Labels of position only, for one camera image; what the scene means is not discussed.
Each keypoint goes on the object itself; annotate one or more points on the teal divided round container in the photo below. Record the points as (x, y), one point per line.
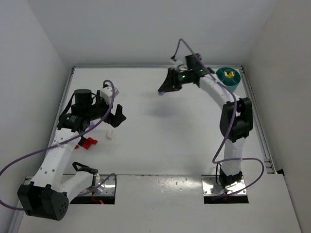
(230, 83)

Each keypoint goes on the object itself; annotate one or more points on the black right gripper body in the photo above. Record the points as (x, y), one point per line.
(173, 79)

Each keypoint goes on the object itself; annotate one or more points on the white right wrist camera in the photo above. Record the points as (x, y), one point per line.
(178, 65)

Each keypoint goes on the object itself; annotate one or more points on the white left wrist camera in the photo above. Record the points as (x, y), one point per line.
(106, 93)

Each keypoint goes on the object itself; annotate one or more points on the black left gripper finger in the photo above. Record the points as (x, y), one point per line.
(118, 117)
(110, 119)

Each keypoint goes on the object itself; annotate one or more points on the yellow lego in container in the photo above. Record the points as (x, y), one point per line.
(229, 73)

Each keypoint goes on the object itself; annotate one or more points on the red lego brick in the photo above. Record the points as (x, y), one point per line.
(90, 141)

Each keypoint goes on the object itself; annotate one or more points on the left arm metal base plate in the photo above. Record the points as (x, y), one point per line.
(105, 185)

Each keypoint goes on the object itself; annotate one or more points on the cream white lego brick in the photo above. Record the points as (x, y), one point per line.
(110, 134)

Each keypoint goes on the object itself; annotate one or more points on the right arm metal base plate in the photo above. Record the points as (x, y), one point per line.
(211, 188)

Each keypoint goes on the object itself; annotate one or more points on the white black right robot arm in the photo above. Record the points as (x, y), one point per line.
(236, 117)

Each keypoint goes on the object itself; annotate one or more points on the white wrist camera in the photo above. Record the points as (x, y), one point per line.
(106, 93)
(178, 65)

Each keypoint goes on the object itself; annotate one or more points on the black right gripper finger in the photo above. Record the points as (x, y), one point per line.
(176, 87)
(167, 85)

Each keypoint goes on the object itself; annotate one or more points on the black lego brick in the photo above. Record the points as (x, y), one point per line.
(82, 141)

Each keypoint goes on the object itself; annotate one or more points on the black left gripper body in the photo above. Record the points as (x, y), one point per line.
(111, 117)

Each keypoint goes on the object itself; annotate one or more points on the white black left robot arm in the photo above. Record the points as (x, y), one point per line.
(46, 196)

